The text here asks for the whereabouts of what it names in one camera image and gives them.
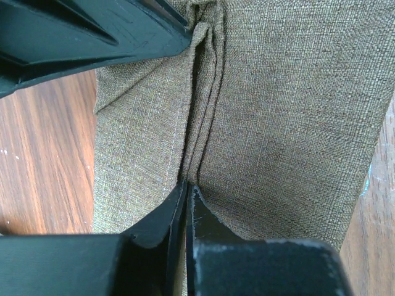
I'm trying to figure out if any brown cloth napkin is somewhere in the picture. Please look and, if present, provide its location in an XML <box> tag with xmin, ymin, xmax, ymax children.
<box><xmin>91</xmin><ymin>0</ymin><xmax>395</xmax><ymax>296</ymax></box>

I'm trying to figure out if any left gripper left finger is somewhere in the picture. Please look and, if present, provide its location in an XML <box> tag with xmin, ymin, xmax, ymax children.
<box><xmin>1</xmin><ymin>182</ymin><xmax>188</xmax><ymax>295</ymax></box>

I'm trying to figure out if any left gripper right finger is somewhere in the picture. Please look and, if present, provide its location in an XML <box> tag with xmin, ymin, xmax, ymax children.
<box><xmin>186</xmin><ymin>186</ymin><xmax>353</xmax><ymax>296</ymax></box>

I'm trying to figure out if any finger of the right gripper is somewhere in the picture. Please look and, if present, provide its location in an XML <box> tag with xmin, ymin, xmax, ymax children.
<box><xmin>1</xmin><ymin>0</ymin><xmax>191</xmax><ymax>97</ymax></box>

